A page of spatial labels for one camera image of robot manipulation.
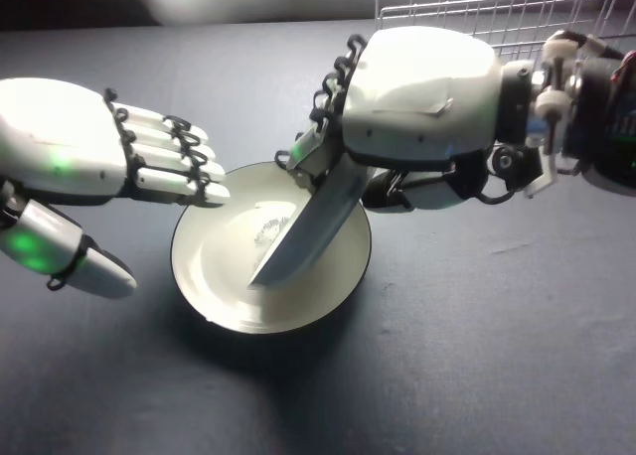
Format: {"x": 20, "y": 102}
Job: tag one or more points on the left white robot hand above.
{"x": 59, "y": 137}

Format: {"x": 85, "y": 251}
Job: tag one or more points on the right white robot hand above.
{"x": 422, "y": 87}

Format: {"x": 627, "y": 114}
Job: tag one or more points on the grey table cloth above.
{"x": 497, "y": 350}

